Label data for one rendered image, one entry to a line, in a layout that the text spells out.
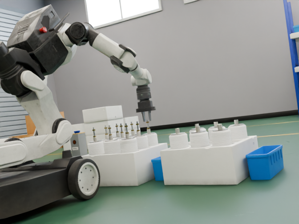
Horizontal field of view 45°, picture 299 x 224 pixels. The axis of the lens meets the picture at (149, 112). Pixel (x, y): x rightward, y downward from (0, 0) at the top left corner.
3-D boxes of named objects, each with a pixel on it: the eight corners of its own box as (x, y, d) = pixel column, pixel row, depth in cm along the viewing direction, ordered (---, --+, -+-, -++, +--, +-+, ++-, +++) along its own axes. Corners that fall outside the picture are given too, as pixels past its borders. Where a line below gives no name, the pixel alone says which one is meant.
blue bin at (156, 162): (169, 180, 196) (167, 158, 197) (152, 181, 202) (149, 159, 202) (193, 169, 222) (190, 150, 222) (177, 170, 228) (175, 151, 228)
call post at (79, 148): (84, 183, 224) (77, 134, 224) (75, 183, 227) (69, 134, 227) (91, 181, 230) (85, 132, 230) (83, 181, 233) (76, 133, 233)
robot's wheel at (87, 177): (78, 204, 169) (72, 162, 169) (70, 204, 171) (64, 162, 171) (103, 193, 187) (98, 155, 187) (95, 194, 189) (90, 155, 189)
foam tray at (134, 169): (138, 186, 194) (133, 152, 194) (82, 186, 213) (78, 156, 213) (171, 171, 227) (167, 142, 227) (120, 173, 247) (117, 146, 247)
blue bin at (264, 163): (271, 180, 166) (267, 154, 166) (248, 180, 172) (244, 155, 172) (286, 167, 191) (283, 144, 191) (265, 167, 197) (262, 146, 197)
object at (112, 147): (104, 173, 207) (100, 142, 207) (111, 170, 216) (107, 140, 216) (119, 172, 204) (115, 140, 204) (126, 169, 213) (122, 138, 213)
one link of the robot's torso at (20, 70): (12, 74, 172) (25, 61, 180) (-7, 79, 179) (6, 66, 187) (28, 95, 179) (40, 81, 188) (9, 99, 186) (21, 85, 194)
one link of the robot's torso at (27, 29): (30, 29, 173) (64, -4, 198) (-15, 46, 190) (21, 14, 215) (65, 78, 189) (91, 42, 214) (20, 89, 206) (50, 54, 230)
